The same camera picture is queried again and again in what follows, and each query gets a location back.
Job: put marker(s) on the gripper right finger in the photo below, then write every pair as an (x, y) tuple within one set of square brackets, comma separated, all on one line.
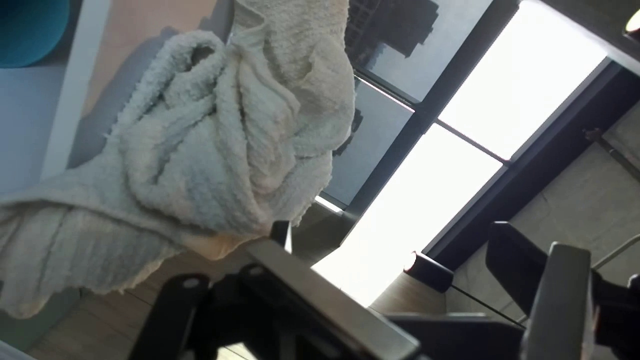
[(560, 300)]

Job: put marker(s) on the teal round object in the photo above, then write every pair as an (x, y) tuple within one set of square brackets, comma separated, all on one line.
[(27, 30)]

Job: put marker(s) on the ceiling lamp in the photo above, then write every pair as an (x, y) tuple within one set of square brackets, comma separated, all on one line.
[(634, 22)]

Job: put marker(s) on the window with dark frame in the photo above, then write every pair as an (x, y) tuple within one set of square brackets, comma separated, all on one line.
[(520, 80)]

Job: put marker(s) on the white terry towel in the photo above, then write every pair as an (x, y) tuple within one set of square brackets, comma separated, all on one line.
[(200, 150)]

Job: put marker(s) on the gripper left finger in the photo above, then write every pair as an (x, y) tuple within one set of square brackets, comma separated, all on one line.
[(310, 310)]

